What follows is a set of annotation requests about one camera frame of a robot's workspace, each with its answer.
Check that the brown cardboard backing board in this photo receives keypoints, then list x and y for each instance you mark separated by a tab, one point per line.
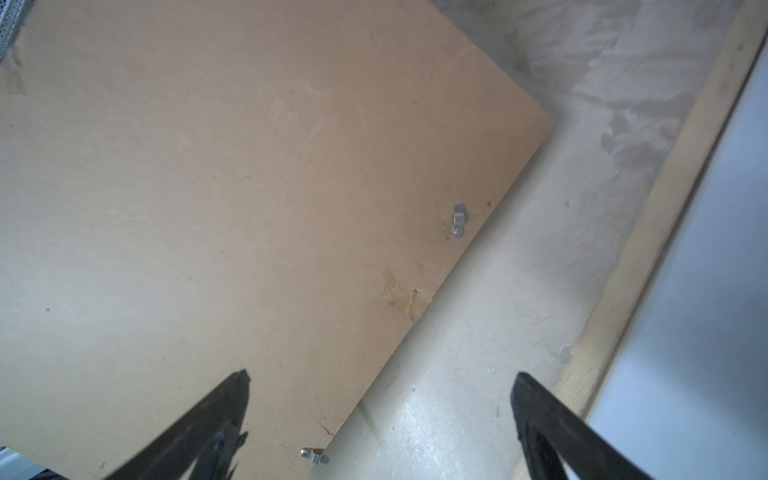
192	188

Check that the light wooden picture frame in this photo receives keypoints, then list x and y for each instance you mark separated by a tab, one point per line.
590	358

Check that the white bordered dark photo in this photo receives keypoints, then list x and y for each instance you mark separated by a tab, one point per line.
686	396

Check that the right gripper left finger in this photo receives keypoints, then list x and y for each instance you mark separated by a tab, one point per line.
202	442

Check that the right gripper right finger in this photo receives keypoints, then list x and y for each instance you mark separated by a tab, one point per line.
554	440

